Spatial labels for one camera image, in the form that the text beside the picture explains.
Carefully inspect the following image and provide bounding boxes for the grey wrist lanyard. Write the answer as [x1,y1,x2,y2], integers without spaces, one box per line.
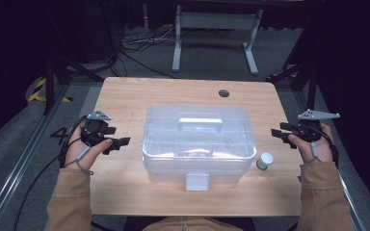
[307,141,323,163]
[63,145,94,176]

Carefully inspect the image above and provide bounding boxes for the left hand-held gripper cable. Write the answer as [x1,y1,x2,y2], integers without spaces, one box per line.
[12,115,90,231]

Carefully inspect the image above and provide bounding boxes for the yellow black hazard tape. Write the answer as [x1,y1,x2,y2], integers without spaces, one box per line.
[28,77,73,104]

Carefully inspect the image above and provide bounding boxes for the grey right wrist lanyard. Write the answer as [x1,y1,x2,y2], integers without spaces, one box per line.
[307,141,323,163]

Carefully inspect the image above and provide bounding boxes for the person's torso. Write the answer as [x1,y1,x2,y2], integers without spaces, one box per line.
[141,216,244,231]

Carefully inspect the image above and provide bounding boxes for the metal floor rail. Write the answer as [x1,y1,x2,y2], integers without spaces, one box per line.
[293,90,367,231]
[0,85,70,231]

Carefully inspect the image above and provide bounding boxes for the clear plastic storage box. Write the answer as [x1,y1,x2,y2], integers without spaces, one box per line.
[142,104,258,193]

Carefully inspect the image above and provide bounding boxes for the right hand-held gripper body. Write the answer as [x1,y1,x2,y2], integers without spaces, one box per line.
[297,109,341,143]

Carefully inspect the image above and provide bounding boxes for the bundle of floor cables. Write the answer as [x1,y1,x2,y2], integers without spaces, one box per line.
[119,25,177,80]

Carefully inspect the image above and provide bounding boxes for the right hand-held gripper cable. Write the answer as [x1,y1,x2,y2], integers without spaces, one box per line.
[298,123,340,169]

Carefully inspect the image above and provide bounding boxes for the black metal stand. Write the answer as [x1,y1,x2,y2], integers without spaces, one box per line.
[266,61,319,122]
[42,54,105,116]

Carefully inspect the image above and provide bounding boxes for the grey metal stand frame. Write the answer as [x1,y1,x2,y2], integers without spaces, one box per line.
[172,4,264,76]

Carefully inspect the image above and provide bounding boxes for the hand-held gripper cable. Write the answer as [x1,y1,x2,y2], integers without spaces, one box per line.
[298,123,340,169]
[12,115,90,231]

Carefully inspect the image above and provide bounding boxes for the person's left hand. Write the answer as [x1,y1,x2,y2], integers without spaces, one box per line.
[65,120,114,171]

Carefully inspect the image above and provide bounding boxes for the small white-capped bottle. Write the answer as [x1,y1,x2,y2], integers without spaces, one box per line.
[255,152,275,171]

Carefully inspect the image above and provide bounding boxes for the grey left wrist lanyard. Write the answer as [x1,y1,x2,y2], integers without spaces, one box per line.
[63,145,94,176]

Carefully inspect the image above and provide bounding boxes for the person's right hand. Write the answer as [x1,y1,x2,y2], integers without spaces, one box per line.
[287,123,335,165]

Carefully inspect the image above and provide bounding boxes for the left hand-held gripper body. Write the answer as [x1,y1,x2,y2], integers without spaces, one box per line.
[80,110,112,148]

